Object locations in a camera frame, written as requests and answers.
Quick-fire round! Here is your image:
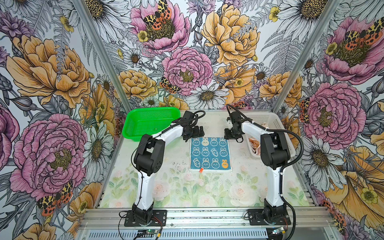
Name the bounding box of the blue bunny pattern towel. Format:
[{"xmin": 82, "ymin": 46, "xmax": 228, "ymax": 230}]
[{"xmin": 190, "ymin": 137, "xmax": 232, "ymax": 173}]

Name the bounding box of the white plastic basket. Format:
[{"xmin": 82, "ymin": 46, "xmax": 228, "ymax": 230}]
[{"xmin": 244, "ymin": 111, "xmax": 296, "ymax": 161}]

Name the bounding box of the green plastic basket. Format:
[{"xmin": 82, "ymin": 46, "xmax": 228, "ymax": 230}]
[{"xmin": 122, "ymin": 107, "xmax": 181, "ymax": 142}]

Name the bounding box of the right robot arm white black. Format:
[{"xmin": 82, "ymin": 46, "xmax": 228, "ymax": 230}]
[{"xmin": 225, "ymin": 112, "xmax": 291, "ymax": 225}]

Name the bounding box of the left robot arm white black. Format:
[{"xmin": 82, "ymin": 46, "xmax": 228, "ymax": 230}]
[{"xmin": 129, "ymin": 110, "xmax": 206, "ymax": 226}]

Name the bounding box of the orange pink patterned towel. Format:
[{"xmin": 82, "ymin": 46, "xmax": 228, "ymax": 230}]
[{"xmin": 248, "ymin": 137, "xmax": 261, "ymax": 157}]

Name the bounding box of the small green circuit board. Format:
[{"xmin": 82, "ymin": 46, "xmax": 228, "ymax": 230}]
[{"xmin": 271, "ymin": 227, "xmax": 286, "ymax": 235}]

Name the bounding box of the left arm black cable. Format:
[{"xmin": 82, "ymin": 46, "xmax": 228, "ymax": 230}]
[{"xmin": 130, "ymin": 110, "xmax": 207, "ymax": 211}]

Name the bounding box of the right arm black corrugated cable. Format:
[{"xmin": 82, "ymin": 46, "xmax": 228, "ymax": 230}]
[{"xmin": 225, "ymin": 103, "xmax": 305, "ymax": 240}]

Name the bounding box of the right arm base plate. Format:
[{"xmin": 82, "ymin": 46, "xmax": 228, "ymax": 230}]
[{"xmin": 245, "ymin": 209, "xmax": 292, "ymax": 227}]

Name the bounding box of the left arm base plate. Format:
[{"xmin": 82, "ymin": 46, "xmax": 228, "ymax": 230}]
[{"xmin": 124, "ymin": 210, "xmax": 168, "ymax": 227}]

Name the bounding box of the right aluminium corner post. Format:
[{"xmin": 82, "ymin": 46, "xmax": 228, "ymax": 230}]
[{"xmin": 271, "ymin": 1, "xmax": 340, "ymax": 114}]

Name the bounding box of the aluminium corner post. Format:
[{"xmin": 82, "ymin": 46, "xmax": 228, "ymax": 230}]
[
  {"xmin": 74, "ymin": 1, "xmax": 133, "ymax": 113},
  {"xmin": 271, "ymin": 1, "xmax": 340, "ymax": 114}
]

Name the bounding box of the aluminium front rail frame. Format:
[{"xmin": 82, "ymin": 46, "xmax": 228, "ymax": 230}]
[{"xmin": 76, "ymin": 207, "xmax": 343, "ymax": 240}]

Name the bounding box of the left aluminium corner post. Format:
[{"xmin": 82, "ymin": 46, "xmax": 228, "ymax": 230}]
[{"xmin": 74, "ymin": 1, "xmax": 133, "ymax": 113}]

